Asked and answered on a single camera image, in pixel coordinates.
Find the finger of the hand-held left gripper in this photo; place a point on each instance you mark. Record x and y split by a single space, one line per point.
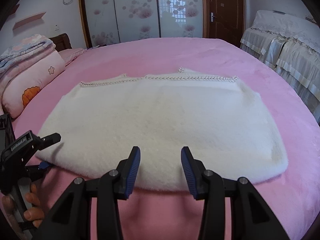
43 165
51 139

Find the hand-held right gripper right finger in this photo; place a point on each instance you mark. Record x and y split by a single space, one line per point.
187 171

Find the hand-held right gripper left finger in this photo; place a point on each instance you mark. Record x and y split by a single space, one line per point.
132 171

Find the white fluffy knit garment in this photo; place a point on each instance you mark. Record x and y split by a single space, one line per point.
160 130

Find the person's left hand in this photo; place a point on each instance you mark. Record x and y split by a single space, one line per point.
33 200

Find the pink flower print pillow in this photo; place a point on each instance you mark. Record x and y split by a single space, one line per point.
37 80

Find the plain pink pillow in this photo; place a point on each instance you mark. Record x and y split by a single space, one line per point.
72 55

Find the folded floral quilt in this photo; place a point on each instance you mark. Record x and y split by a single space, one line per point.
25 47

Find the dark wooden headboard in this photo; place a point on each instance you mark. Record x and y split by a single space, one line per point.
62 41

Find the pink plush bed blanket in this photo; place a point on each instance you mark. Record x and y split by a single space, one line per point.
250 62

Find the floral sliding door wardrobe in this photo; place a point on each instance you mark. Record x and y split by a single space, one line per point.
137 10

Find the white lace covered furniture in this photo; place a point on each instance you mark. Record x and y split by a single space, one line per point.
287 45

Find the brown wooden door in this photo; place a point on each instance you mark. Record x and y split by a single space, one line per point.
225 7

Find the pink wall shelf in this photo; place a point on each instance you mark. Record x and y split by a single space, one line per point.
30 20

